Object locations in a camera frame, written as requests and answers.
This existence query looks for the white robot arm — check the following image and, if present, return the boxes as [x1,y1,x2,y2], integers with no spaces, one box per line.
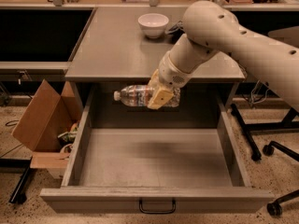
[147,1,299,111]

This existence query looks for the black drawer handle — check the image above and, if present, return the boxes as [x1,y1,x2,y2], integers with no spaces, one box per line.
[138,199,177,215]

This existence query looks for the brown cardboard box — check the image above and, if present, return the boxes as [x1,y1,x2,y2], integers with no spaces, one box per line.
[12,80,83,179]

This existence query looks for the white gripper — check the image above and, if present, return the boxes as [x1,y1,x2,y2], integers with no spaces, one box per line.
[148,50,194,109]

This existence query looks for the clear plastic water bottle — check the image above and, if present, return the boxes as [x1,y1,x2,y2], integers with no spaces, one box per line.
[113,85,180,107]

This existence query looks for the black chair base legs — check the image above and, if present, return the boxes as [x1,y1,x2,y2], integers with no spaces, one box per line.
[262,140,299,217]

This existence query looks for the white ceramic bowl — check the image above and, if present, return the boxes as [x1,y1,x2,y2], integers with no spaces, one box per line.
[137,13,169,38]

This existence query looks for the grey open top drawer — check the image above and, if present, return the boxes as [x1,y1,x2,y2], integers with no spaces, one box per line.
[41,84,273,214]

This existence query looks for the black stand leg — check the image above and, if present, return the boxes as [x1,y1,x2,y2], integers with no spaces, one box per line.
[231,104,262,161]
[0,158,31,203]

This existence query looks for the black left stand leg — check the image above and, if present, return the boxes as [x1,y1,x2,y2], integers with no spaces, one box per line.
[0,158,31,203]

